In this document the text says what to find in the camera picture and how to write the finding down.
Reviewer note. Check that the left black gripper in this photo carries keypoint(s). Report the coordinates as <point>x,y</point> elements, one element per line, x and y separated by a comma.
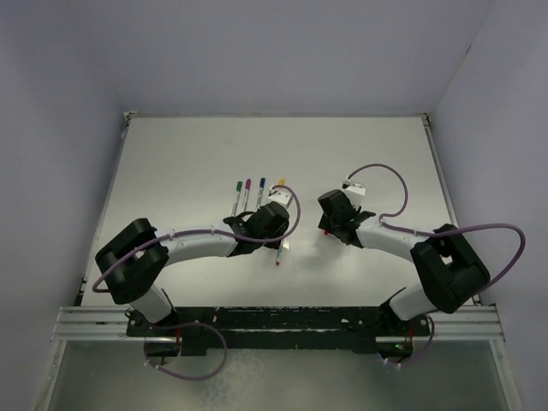
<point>273,245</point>

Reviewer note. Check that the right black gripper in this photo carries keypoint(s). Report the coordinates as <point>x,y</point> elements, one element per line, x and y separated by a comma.
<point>325,223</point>

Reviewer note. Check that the blue whiteboard marker pen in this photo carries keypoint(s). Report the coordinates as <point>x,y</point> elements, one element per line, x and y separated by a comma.
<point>259,198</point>

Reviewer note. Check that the purple whiteboard marker pen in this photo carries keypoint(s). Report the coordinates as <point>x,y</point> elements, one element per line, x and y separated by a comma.
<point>245,198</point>

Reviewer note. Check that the green whiteboard marker pen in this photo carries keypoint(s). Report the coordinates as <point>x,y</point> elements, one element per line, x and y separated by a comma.
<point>236,203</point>

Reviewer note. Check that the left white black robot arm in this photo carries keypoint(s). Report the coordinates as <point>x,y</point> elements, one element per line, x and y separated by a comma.
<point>132,261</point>

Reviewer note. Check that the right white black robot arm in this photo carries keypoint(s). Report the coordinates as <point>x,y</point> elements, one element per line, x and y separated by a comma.
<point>449,270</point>

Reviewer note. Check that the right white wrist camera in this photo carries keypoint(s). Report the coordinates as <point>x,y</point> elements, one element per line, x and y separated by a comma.
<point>355,193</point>

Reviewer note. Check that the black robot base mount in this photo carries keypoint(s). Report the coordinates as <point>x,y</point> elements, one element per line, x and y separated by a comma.
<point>192,331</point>

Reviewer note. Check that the aluminium frame rail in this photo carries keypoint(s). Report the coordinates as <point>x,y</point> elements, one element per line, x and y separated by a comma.
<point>90,324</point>

